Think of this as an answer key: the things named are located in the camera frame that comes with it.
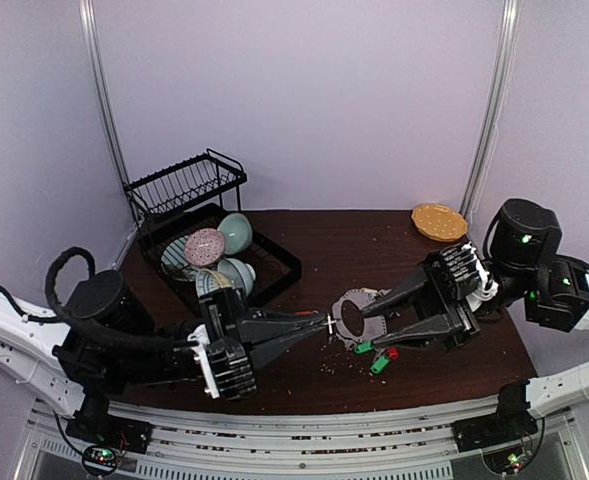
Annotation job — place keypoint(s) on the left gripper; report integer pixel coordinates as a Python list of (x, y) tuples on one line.
[(229, 333)]

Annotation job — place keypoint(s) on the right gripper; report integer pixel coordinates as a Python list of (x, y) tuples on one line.
[(447, 300)]

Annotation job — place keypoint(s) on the large metal oval keyring plate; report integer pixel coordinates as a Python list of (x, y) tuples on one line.
[(350, 326)]

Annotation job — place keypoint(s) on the silver key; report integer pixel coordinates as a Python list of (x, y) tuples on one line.
[(330, 324)]

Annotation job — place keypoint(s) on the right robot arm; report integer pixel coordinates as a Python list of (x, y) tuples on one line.
[(521, 250)]

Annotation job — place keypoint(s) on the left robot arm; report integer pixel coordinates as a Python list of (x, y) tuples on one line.
[(95, 337)]

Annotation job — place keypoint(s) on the red key tag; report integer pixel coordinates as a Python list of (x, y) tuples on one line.
[(392, 353)]

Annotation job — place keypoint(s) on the white blue striped bowl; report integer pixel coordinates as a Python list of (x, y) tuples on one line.
[(241, 274)]

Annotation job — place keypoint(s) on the green key tag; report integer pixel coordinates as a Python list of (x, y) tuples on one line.
[(380, 364), (364, 348)]

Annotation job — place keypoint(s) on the yellow blue patterned bowl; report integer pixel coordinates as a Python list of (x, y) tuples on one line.
[(207, 281)]

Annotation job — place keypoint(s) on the yellow dotted plate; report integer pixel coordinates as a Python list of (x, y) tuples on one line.
[(439, 223)]

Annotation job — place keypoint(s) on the pink patterned bowl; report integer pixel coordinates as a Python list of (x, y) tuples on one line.
[(204, 247)]

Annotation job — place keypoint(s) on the light green bowl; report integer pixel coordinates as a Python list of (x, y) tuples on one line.
[(237, 232)]

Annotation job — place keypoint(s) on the blue lined bowl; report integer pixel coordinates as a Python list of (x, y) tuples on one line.
[(174, 263)]

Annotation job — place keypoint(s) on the metal base rail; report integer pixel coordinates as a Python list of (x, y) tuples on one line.
[(415, 443)]

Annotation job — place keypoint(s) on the right aluminium frame post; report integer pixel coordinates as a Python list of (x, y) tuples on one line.
[(503, 63)]

